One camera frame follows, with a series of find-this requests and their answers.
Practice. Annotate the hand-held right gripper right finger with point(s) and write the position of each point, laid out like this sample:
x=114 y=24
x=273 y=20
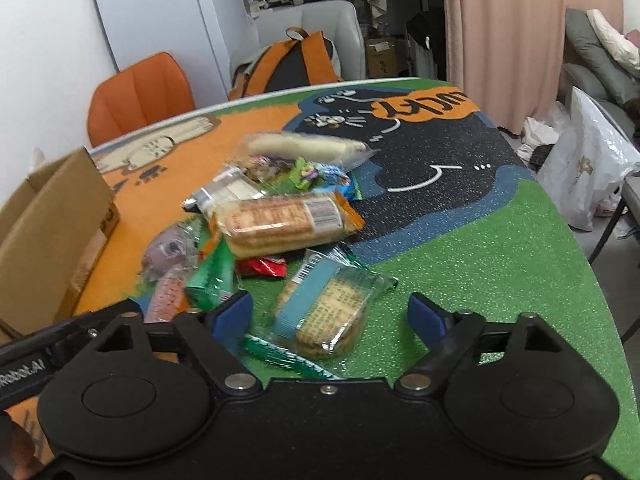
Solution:
x=425 y=317

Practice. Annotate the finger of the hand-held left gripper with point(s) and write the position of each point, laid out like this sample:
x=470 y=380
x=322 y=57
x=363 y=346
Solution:
x=75 y=332

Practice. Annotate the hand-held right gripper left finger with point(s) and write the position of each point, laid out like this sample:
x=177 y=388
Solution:
x=231 y=314

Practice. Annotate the teal-labelled cracker packet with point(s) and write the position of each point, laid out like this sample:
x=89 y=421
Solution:
x=320 y=310

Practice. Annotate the orange-wrapped bread packet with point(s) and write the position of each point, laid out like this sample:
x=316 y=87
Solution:
x=280 y=222

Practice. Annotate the long white bread packet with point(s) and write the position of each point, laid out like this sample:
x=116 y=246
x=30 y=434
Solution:
x=305 y=147

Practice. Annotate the person's left hand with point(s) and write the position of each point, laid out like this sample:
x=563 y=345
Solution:
x=15 y=447

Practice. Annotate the red snack packet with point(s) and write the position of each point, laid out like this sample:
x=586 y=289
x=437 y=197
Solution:
x=262 y=266

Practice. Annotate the pink snack packet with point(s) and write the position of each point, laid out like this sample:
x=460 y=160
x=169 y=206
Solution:
x=167 y=296

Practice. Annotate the green striped snack packet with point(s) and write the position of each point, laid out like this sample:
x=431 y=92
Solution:
x=287 y=358

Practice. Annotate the purple snack packet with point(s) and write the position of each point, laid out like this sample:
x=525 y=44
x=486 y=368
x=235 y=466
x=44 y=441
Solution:
x=167 y=250

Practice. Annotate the clear silver snack packet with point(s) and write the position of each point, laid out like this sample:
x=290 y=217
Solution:
x=225 y=190

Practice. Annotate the green candy packet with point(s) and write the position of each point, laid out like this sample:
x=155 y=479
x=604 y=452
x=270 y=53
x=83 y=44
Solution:
x=302 y=172

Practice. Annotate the blue candy packet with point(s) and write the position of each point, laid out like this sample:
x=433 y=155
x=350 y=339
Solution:
x=336 y=180

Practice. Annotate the large white plastic bag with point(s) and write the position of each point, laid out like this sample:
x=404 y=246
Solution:
x=590 y=160

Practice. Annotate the orange chair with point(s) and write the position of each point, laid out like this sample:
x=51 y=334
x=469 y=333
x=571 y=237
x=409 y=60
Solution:
x=140 y=95

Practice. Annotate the orange and grey backpack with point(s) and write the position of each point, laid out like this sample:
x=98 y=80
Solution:
x=285 y=67

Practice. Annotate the small brown cardboard box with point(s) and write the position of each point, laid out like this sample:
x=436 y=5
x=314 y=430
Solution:
x=381 y=57

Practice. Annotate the black garment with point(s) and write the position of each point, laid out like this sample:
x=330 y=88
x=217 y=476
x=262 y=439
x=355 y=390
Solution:
x=425 y=45

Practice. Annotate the grey sofa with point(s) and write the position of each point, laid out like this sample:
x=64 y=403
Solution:
x=582 y=82

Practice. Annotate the pink curtain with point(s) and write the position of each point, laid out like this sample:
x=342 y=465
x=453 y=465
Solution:
x=500 y=35

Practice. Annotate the grey armchair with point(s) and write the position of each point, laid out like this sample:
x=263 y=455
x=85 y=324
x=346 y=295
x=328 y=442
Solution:
x=310 y=20

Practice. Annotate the grey pillow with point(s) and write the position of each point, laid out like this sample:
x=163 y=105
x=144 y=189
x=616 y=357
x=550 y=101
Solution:
x=595 y=55

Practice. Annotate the white refrigerator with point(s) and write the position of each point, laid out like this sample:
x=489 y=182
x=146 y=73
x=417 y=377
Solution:
x=150 y=10

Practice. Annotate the white pillow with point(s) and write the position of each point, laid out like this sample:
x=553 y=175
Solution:
x=615 y=40

